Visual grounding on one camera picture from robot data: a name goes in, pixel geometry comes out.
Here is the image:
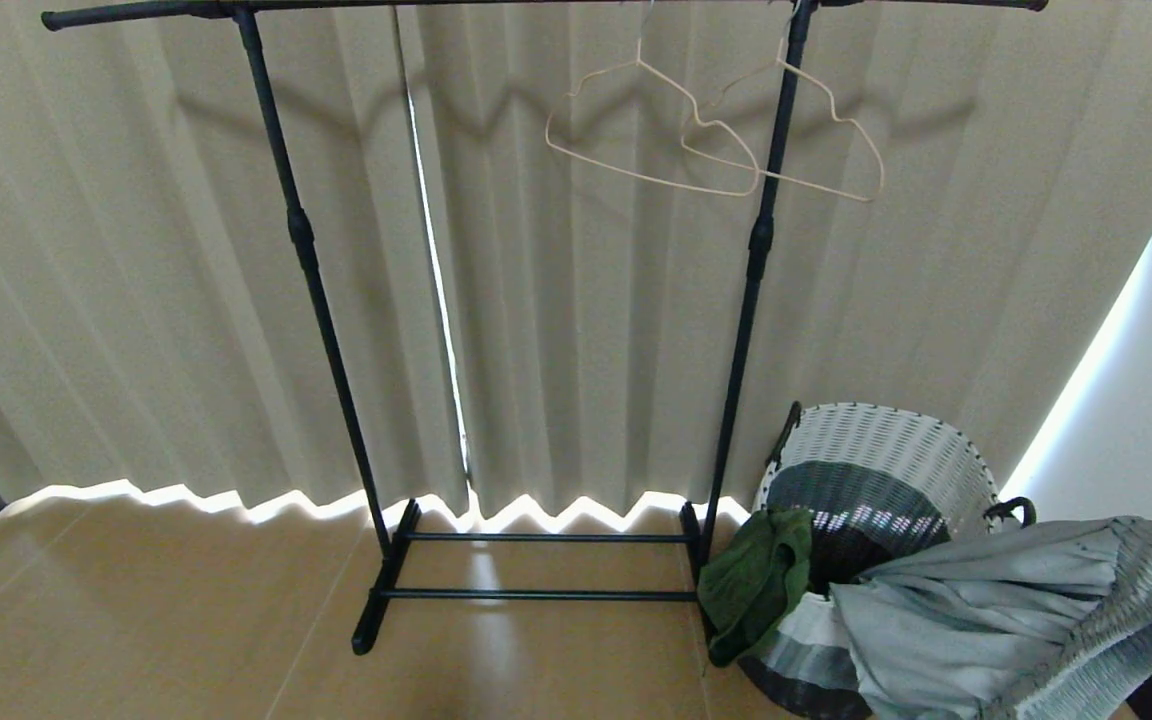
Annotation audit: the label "pink clothes hanger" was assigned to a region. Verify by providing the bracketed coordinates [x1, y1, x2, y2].
[680, 0, 885, 204]
[545, 10, 762, 198]

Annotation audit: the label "pale grey shorts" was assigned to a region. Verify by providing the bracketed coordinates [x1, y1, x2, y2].
[829, 516, 1152, 720]

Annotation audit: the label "black clothes rack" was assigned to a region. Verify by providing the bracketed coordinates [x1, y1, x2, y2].
[41, 0, 1049, 656]

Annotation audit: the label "white laundry basket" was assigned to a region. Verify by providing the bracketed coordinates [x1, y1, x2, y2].
[739, 402, 1037, 720]

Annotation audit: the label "beige curtain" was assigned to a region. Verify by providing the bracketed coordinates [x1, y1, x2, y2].
[0, 0, 1152, 526]

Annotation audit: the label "green garment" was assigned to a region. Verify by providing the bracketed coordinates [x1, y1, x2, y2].
[698, 507, 814, 668]

